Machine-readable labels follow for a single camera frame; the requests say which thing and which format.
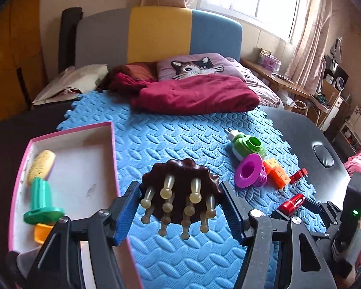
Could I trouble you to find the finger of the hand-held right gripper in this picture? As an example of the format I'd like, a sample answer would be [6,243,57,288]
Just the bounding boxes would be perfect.
[270,209,292,221]
[302,199,330,217]

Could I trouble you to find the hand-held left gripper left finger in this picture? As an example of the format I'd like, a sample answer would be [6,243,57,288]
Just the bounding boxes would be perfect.
[24,181,142,289]

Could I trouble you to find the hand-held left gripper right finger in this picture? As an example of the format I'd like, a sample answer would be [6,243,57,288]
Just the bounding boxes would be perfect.
[221,181,339,289]

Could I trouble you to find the red flashlight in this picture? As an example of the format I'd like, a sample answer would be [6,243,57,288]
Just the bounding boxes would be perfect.
[277,195,306,216]

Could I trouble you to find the orange toy blocks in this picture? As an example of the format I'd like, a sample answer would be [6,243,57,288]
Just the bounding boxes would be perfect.
[262,158,291,190]

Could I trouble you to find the purple funnel toy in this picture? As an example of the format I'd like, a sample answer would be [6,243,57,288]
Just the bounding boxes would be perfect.
[235,153,268,189]

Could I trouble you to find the brown studded massage brush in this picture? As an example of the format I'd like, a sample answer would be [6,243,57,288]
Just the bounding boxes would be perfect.
[138,158,223,240]

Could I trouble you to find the pink cardboard box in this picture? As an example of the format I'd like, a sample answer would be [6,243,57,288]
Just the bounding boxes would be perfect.
[7,121,145,289]

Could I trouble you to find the green plug-in device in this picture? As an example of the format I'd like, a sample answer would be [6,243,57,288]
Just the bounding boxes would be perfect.
[226,126,267,161]

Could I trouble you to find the orange plastic tool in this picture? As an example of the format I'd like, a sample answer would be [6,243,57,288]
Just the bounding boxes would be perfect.
[34,223,55,245]

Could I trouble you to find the green plastic stand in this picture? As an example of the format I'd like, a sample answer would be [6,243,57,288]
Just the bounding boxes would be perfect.
[23,177,65,226]

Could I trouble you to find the pale yellow oval toy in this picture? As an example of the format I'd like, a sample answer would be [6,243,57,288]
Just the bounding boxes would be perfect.
[26,150,56,185]

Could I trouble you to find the red clip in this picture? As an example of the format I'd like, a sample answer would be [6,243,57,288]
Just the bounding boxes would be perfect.
[289,168,308,185]

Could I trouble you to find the pink floral cloth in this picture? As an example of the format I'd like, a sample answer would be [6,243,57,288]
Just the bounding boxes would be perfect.
[343,147,361,187]

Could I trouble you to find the blue foam mat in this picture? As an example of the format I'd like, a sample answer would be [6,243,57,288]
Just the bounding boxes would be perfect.
[56,90,319,289]

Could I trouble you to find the woven basket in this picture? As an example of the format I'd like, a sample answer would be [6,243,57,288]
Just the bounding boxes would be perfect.
[292,101,308,117]

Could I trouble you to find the red blanket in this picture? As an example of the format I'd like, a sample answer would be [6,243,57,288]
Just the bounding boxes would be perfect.
[108,72,259,115]

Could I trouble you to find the wooden side shelf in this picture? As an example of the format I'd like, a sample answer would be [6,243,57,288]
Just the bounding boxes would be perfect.
[241,57,331,118]

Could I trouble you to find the pink bed sheet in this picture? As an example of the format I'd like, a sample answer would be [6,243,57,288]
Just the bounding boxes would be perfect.
[229,57,285,109]

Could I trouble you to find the black silver stereo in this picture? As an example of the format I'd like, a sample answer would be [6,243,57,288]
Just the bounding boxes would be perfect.
[322,54,349,91]

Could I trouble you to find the beige bag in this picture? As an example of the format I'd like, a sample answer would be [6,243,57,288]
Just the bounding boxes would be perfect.
[32,64,109,109]

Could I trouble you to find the dark red cushion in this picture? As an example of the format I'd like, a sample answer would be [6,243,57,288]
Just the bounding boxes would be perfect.
[117,62,157,82]

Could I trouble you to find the purple box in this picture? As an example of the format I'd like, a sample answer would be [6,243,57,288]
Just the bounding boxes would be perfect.
[257,48,282,71]

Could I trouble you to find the purple cat print pillow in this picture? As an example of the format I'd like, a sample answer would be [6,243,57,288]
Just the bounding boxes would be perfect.
[156,53,244,81]

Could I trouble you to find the grey yellow blue headboard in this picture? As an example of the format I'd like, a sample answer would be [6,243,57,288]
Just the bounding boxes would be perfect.
[75,7,244,68]

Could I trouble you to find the black rolled mat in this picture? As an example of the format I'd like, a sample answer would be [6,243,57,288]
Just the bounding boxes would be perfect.
[58,7,84,74]

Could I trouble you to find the wooden wardrobe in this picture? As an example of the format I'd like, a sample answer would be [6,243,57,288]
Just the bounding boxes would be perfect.
[0,0,45,127]

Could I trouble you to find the window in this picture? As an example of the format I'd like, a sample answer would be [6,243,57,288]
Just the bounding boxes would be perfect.
[199,0,301,44]

